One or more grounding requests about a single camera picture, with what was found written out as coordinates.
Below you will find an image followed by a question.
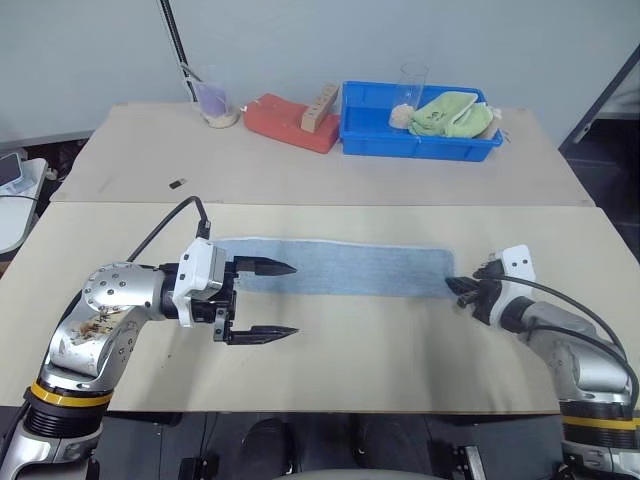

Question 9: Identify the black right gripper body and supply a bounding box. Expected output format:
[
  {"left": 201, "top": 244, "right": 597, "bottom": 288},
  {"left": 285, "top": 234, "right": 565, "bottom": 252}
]
[{"left": 471, "top": 259, "right": 504, "bottom": 326}]

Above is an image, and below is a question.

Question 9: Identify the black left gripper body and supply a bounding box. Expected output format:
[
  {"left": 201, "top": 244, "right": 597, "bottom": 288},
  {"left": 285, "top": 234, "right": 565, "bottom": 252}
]
[{"left": 188, "top": 256, "right": 240, "bottom": 344}]

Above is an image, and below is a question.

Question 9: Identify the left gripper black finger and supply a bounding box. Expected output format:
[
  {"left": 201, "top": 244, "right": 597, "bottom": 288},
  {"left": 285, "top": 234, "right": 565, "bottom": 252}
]
[
  {"left": 234, "top": 256, "right": 299, "bottom": 279},
  {"left": 227, "top": 324, "right": 301, "bottom": 348}
]

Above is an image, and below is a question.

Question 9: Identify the light blue towel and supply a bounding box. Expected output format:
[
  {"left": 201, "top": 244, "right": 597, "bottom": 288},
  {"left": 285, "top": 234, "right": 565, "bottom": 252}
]
[{"left": 211, "top": 236, "right": 457, "bottom": 299}]

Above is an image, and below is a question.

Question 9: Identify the dark rounded shape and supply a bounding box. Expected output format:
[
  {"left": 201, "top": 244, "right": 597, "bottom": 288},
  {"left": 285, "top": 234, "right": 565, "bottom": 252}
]
[{"left": 241, "top": 416, "right": 297, "bottom": 477}]

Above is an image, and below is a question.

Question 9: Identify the red-orange foam block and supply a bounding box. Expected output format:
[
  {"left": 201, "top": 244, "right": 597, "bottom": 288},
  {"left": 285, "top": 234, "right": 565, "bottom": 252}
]
[{"left": 242, "top": 92, "right": 342, "bottom": 156}]

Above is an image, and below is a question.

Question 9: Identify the wooden block with holes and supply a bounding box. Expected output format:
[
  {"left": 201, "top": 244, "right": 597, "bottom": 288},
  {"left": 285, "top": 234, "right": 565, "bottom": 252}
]
[{"left": 300, "top": 83, "right": 341, "bottom": 134}]

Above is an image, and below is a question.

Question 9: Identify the green folded cloth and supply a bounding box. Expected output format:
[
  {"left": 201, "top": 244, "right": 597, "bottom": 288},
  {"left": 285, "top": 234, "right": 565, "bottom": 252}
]
[{"left": 406, "top": 91, "right": 494, "bottom": 141}]

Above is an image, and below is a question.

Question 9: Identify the blue plastic bin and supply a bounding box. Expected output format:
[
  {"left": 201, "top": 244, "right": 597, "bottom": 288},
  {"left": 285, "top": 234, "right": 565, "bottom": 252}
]
[{"left": 339, "top": 80, "right": 504, "bottom": 163}]

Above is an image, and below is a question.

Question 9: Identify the clear cup with purple liner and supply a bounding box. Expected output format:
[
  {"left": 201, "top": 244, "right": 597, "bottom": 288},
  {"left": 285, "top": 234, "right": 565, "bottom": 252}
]
[{"left": 191, "top": 66, "right": 242, "bottom": 130}]

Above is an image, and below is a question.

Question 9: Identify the dark cabinet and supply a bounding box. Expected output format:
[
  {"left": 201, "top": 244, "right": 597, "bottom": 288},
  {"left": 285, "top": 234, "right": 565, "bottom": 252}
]
[{"left": 556, "top": 43, "right": 640, "bottom": 224}]

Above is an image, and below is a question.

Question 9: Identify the tall clear glass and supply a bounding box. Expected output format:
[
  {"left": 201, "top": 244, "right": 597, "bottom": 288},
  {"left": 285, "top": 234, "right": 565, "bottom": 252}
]
[{"left": 389, "top": 61, "right": 432, "bottom": 132}]

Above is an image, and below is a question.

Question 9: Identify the white side cart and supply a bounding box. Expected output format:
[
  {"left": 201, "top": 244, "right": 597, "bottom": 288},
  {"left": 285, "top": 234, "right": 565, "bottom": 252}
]
[{"left": 0, "top": 156, "right": 49, "bottom": 262}]

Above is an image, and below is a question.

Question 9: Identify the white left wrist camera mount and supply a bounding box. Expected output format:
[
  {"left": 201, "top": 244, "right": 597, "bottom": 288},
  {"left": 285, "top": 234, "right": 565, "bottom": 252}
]
[{"left": 172, "top": 237, "right": 236, "bottom": 330}]

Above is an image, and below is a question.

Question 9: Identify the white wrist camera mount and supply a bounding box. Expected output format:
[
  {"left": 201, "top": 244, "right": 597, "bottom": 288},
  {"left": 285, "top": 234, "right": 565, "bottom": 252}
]
[
  {"left": 172, "top": 237, "right": 236, "bottom": 330},
  {"left": 487, "top": 243, "right": 539, "bottom": 327}
]

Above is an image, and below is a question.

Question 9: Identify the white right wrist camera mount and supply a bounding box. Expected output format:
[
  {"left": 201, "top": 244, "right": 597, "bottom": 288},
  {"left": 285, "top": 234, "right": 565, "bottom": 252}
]
[{"left": 487, "top": 243, "right": 539, "bottom": 327}]

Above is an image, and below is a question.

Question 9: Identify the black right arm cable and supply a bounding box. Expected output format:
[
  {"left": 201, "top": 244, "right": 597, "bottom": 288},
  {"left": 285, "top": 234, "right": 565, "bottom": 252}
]
[{"left": 478, "top": 271, "right": 640, "bottom": 407}]

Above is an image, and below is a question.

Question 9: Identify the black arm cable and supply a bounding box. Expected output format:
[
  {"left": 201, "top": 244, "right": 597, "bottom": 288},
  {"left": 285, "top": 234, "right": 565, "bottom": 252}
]
[
  {"left": 126, "top": 195, "right": 212, "bottom": 263},
  {"left": 478, "top": 271, "right": 640, "bottom": 407}
]

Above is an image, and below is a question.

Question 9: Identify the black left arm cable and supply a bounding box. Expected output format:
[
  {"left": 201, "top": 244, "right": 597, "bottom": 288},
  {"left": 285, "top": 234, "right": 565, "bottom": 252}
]
[{"left": 126, "top": 195, "right": 212, "bottom": 263}]

